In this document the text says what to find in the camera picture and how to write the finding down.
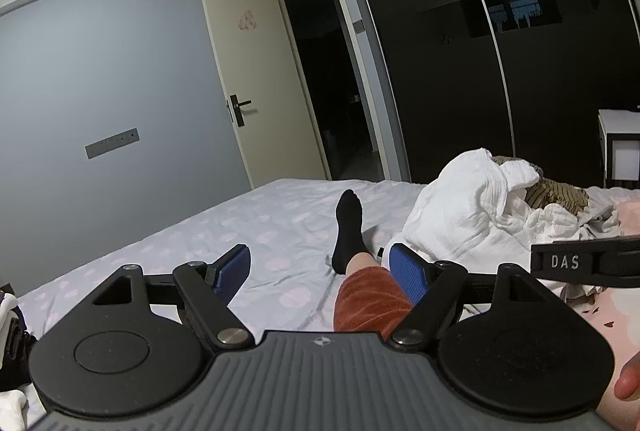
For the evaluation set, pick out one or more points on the black sock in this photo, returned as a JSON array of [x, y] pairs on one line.
[[347, 231]]

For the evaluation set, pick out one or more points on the brown striped cloth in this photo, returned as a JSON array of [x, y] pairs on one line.
[[555, 196]]

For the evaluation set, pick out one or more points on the cream door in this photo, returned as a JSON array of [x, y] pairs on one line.
[[250, 71]]

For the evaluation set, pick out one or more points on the person's right hand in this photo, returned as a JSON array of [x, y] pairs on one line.
[[627, 381]]

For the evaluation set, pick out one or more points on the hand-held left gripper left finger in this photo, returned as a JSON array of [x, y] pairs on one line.
[[235, 268]]

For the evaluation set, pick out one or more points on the white door frame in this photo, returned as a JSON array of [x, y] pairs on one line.
[[372, 86]]

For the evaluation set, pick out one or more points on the white muslin shirt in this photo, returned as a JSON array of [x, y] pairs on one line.
[[450, 211]]

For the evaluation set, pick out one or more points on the dark sliding door wardrobe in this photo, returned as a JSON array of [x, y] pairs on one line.
[[425, 61]]

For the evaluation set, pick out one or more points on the black folded garment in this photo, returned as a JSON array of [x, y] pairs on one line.
[[15, 351]]

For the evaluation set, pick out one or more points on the person's leg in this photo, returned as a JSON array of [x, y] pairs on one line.
[[360, 263]]

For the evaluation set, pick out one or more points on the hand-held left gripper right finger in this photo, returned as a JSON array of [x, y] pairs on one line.
[[407, 271]]

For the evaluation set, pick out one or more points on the grey wall switch panel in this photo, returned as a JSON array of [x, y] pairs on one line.
[[111, 143]]

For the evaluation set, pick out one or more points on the white nightstand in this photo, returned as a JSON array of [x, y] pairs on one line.
[[620, 126]]

